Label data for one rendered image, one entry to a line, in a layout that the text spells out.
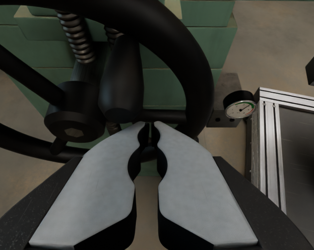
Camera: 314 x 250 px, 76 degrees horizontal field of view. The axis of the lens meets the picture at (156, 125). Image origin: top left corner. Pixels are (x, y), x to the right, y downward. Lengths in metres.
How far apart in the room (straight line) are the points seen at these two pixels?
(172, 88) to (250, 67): 1.20
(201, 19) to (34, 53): 0.30
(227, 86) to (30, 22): 0.42
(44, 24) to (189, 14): 0.20
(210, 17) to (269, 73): 1.30
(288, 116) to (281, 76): 0.57
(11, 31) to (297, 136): 1.06
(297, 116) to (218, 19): 0.87
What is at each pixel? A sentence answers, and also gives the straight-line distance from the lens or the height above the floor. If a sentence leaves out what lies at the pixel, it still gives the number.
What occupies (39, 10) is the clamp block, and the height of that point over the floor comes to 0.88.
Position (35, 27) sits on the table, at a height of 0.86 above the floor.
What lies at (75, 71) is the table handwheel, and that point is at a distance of 0.26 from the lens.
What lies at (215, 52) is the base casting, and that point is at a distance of 0.40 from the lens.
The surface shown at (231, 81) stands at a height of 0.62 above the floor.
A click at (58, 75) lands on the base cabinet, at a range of 0.47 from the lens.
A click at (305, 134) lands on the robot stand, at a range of 1.12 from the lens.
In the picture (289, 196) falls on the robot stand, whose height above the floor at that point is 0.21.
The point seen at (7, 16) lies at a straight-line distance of 0.42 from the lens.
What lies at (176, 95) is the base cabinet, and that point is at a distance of 0.48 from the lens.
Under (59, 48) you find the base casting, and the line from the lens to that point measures 0.42.
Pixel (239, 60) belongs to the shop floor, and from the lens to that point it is 1.64.
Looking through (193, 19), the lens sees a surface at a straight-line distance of 0.36.
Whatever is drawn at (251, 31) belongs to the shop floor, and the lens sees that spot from 1.96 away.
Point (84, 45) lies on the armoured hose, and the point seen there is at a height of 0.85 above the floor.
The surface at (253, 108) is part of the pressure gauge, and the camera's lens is 0.46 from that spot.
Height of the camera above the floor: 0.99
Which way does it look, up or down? 59 degrees down
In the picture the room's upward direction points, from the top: 2 degrees clockwise
